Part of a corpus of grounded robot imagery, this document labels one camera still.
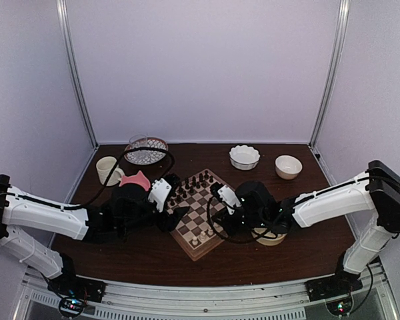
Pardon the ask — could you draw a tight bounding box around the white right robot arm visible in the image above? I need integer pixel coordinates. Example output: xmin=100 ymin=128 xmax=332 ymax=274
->
xmin=207 ymin=160 xmax=400 ymax=295

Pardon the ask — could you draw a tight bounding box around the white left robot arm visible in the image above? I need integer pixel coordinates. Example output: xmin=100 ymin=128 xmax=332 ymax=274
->
xmin=0 ymin=173 xmax=189 ymax=296

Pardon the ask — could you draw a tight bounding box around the wooden chess board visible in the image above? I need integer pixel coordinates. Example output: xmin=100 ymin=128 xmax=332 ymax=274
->
xmin=168 ymin=169 xmax=225 ymax=261

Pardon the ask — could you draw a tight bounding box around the pink cat ear bowl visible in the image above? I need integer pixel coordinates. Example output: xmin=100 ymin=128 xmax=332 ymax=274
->
xmin=119 ymin=170 xmax=151 ymax=191

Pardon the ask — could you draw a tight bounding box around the cream cat ear bowl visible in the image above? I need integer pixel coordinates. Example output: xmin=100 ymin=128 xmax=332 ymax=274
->
xmin=256 ymin=233 xmax=286 ymax=247

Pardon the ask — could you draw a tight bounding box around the white ribbed mug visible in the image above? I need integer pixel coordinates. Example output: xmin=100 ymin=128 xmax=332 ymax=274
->
xmin=96 ymin=156 xmax=125 ymax=187

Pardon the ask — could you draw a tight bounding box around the plain white round bowl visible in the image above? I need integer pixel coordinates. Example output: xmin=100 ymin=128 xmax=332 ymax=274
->
xmin=275 ymin=155 xmax=303 ymax=180

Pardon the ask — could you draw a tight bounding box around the white scalloped bowl black rim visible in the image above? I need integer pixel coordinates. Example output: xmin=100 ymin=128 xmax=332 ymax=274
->
xmin=229 ymin=145 xmax=261 ymax=171

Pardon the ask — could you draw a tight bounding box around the patterned ceramic plate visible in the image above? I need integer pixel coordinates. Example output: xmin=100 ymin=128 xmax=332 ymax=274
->
xmin=124 ymin=137 xmax=168 ymax=165

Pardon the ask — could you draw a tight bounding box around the clear drinking glass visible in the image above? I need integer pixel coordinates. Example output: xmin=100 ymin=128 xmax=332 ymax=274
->
xmin=129 ymin=134 xmax=148 ymax=149

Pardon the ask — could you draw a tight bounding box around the aluminium front rail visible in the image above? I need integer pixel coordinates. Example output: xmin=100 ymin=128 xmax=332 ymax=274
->
xmin=10 ymin=262 xmax=400 ymax=319

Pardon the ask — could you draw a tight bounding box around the aluminium frame post left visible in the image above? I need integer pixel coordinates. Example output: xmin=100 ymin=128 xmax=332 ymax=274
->
xmin=56 ymin=0 xmax=99 ymax=149

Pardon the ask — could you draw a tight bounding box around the aluminium frame post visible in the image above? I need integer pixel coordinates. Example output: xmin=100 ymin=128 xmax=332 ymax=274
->
xmin=309 ymin=0 xmax=351 ymax=149
xmin=56 ymin=0 xmax=99 ymax=149

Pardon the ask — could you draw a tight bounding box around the aluminium frame post right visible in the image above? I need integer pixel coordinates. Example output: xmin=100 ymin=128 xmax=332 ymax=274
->
xmin=309 ymin=0 xmax=351 ymax=149

